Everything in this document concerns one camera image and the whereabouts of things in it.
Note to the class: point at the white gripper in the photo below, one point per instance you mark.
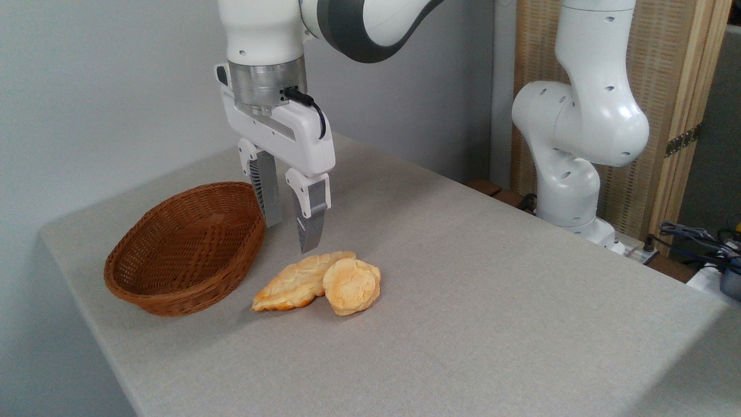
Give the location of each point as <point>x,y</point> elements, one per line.
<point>301,142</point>

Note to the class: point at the round golden bread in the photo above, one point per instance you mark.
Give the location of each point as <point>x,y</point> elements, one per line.
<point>350,286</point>

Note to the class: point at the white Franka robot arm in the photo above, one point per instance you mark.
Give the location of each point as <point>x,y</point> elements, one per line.
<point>579,116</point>

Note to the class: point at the oval braided golden bread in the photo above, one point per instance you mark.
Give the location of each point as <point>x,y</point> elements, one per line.
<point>289,286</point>

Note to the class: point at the brown wicker basket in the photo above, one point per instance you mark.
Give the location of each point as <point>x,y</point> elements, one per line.
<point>173,260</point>

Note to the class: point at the brown wooden block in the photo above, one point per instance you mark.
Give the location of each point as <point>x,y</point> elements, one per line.
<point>486,187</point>

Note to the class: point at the dark metal screen hinge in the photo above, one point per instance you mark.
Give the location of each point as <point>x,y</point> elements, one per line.
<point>682,141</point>

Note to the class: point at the wood and rattan folding screen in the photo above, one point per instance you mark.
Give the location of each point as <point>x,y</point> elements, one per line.
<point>666,58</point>

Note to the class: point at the grey-blue device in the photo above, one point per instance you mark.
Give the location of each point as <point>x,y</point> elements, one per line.
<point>732,284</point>

